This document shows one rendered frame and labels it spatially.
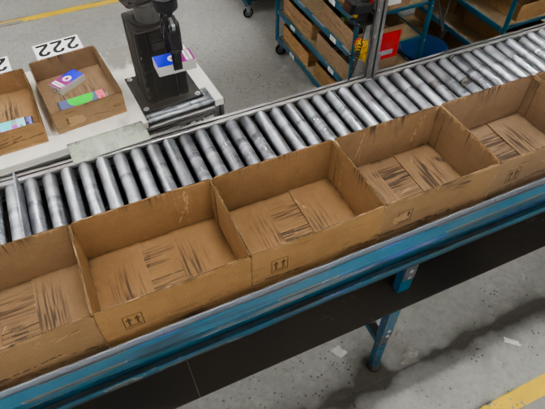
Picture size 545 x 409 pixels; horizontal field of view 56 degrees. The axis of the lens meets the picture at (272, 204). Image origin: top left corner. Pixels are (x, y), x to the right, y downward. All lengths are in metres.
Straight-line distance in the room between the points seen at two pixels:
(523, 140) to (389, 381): 1.09
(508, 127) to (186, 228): 1.18
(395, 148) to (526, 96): 0.53
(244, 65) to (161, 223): 2.35
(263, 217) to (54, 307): 0.63
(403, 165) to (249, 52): 2.31
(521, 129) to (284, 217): 0.93
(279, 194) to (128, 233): 0.47
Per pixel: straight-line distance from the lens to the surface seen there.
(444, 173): 1.75
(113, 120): 2.17
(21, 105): 2.37
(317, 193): 1.61
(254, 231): 1.51
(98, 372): 1.34
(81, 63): 2.48
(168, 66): 1.76
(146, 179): 1.89
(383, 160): 1.75
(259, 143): 1.98
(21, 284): 1.57
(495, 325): 2.55
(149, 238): 1.54
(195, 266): 1.45
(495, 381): 2.42
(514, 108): 2.06
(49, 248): 1.48
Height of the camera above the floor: 2.08
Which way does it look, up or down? 49 degrees down
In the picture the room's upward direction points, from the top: straight up
